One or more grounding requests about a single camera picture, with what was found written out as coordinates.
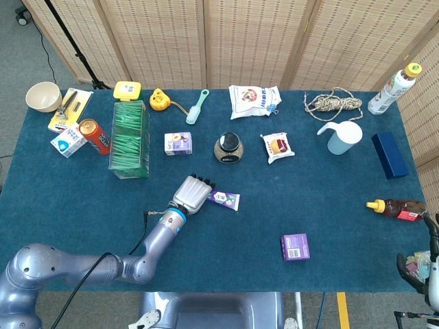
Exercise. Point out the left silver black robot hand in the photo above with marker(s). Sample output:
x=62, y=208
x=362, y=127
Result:
x=193, y=193

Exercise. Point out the yellow lidded container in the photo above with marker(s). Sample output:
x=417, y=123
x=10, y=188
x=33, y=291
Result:
x=127, y=89

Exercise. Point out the beige bowl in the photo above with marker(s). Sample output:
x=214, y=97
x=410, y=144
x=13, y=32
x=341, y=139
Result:
x=43, y=97

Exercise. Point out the glass jar with black lid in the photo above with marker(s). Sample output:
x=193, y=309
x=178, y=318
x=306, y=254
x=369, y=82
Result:
x=229, y=145

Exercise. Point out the small cake packet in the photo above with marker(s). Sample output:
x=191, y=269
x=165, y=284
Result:
x=278, y=147

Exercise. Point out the light blue pitcher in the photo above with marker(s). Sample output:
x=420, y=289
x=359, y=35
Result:
x=343, y=138

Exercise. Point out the metal table leg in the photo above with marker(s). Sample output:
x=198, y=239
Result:
x=299, y=308

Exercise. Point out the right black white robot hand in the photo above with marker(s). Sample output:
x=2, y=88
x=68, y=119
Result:
x=433, y=284

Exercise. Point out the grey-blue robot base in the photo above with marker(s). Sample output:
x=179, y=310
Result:
x=212, y=312

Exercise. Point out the blue binder clip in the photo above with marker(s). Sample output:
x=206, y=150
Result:
x=272, y=109

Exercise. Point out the brown honey bottle yellow cap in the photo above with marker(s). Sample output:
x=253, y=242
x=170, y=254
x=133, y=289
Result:
x=399, y=209

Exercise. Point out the clear box of green packets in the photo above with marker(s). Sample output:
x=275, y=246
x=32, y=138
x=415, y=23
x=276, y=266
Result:
x=129, y=140

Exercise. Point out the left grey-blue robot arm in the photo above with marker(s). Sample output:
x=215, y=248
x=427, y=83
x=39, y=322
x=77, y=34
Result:
x=51, y=267

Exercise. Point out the purple box with barcode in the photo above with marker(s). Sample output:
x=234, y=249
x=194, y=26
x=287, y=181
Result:
x=295, y=247

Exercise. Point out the purple white tube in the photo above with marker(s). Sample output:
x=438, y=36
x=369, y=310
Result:
x=224, y=198

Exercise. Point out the dark blue box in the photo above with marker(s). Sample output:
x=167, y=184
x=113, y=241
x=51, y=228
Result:
x=391, y=156

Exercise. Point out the white blue milk carton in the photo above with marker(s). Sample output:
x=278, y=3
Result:
x=67, y=142

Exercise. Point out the drink bottle with yellow cap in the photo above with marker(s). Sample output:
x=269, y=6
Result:
x=391, y=92

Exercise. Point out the black caster wheel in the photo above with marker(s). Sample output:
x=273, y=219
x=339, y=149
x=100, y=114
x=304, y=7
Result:
x=22, y=17

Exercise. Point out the white snack bag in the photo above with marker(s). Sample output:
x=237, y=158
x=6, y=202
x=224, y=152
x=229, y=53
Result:
x=252, y=101

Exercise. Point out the blue table cloth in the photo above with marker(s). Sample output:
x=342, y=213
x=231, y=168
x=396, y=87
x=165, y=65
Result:
x=240, y=274

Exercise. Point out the jar of colourful clips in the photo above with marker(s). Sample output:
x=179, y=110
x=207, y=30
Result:
x=416, y=264

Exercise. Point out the red soda can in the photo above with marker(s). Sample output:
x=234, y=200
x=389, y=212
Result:
x=96, y=137

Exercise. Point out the purple white juice carton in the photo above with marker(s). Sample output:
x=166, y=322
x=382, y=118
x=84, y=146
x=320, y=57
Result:
x=178, y=144

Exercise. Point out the green white brush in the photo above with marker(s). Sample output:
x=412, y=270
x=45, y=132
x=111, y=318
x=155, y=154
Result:
x=192, y=114

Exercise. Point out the black tripod stand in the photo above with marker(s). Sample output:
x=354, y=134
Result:
x=74, y=50

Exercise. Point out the razor in yellow package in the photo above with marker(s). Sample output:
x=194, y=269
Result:
x=70, y=109

